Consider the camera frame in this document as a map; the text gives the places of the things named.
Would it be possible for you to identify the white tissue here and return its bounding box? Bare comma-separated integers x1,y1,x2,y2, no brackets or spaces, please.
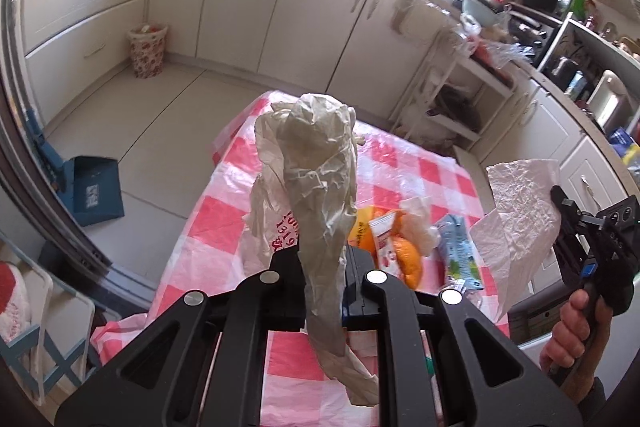
470,159,561,321

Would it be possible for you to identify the blue green milk carton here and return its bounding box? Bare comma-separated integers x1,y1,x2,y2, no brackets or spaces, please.
436,213,485,291

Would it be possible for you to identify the orange peel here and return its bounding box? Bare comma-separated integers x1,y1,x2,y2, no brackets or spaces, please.
348,206,423,289

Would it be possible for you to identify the white plastic bag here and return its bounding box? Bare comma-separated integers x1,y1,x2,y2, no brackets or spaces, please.
240,93,378,407

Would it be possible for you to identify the person's right hand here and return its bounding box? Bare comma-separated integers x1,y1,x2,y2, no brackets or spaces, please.
539,289,613,392

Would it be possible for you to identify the blue white folding shelf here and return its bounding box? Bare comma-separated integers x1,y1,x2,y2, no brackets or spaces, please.
1,236,100,407

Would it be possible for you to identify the white kettle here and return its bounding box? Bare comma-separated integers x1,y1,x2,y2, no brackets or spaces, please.
587,69,634,133

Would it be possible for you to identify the red snack wrapper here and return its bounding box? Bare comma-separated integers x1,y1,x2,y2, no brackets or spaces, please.
369,211,400,277

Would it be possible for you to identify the white microwave shelf rack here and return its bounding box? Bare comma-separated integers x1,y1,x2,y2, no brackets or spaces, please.
537,12,640,101

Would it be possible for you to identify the black wok on rack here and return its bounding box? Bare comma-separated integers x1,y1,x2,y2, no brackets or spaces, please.
432,84,482,133

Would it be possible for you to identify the blue dustpan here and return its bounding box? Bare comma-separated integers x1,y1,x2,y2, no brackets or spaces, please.
37,141,125,227

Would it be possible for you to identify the white tiered storage rack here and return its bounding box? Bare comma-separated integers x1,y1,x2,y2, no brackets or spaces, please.
390,26,516,148

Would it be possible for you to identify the floral waste basket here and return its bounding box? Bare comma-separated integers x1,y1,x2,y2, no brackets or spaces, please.
127,24,168,78

